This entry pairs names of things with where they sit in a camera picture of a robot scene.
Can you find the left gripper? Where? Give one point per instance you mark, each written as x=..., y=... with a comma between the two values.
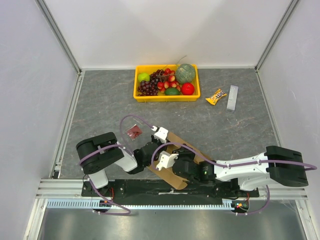
x=155, y=139

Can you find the brown cardboard box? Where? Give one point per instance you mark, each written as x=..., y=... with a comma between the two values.
x=168, y=175

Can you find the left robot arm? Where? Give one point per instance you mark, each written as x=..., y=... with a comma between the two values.
x=99, y=152

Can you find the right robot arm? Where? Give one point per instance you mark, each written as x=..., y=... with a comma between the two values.
x=275, y=165

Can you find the small red packet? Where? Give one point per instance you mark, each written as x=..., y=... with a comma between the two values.
x=134, y=132

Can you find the green avocado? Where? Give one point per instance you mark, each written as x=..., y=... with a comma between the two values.
x=172, y=92

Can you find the purple grape bunch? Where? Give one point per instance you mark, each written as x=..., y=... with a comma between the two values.
x=148, y=88

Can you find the red strawberry bunch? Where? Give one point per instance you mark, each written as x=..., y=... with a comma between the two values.
x=166, y=78

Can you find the red tomato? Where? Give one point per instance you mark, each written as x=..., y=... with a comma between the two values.
x=187, y=89

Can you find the yellow candy packet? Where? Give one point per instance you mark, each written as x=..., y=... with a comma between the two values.
x=216, y=97

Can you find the green apple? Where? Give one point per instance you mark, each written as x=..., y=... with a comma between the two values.
x=143, y=77

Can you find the green netted melon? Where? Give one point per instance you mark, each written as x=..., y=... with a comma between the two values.
x=185, y=73

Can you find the yellow plastic tray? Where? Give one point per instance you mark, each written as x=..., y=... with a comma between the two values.
x=162, y=97

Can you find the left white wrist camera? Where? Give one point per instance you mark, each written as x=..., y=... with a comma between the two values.
x=160, y=133

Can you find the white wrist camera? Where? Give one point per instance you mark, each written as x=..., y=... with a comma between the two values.
x=166, y=160
x=160, y=133

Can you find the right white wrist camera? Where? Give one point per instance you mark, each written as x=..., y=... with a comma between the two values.
x=166, y=160

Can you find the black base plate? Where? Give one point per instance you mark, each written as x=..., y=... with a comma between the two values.
x=135, y=187

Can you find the aluminium front rail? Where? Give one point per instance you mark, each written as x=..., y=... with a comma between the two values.
x=72, y=189

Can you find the slotted cable duct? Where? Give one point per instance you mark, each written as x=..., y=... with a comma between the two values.
x=101, y=204

